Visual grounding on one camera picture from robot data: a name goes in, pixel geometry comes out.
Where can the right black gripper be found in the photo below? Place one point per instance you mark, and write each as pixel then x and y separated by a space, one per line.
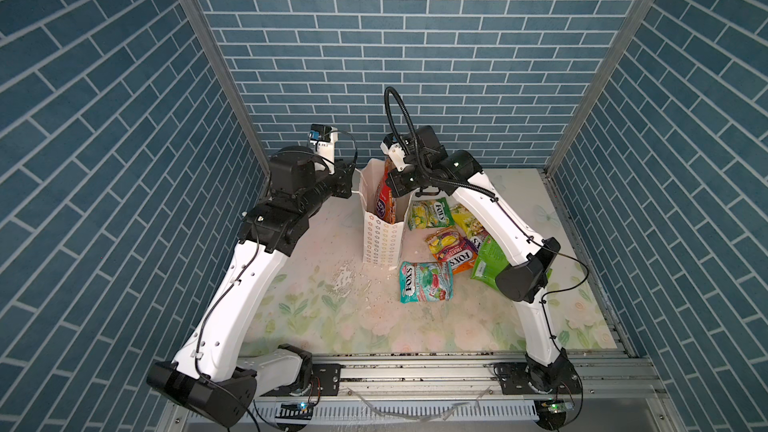
pixel 397 188

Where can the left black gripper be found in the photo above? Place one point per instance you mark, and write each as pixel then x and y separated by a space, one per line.
pixel 342 179

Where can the green Fox's spring candy bag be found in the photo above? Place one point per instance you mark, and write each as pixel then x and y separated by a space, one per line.
pixel 428 214

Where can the red snack packet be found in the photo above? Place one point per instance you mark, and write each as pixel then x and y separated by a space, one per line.
pixel 385 206

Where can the yellow snack packet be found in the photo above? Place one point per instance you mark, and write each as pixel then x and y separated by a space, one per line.
pixel 466 221

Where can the orange Fox's fruits candy bag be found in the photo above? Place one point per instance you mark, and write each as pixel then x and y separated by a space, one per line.
pixel 449 246

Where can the white patterned paper bag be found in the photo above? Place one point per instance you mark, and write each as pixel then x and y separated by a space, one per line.
pixel 382 241

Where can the green snack packet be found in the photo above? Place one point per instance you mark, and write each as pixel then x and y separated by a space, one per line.
pixel 490 262

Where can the teal snack packet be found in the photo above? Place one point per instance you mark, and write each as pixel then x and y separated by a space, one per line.
pixel 425 282

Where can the purple Fox's raspberry candy bag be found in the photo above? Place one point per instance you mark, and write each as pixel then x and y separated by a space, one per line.
pixel 478 239

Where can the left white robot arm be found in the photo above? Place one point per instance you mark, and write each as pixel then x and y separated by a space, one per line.
pixel 204 375

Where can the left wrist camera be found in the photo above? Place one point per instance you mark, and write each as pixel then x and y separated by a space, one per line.
pixel 322 140

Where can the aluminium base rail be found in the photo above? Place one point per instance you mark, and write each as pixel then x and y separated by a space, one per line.
pixel 604 391

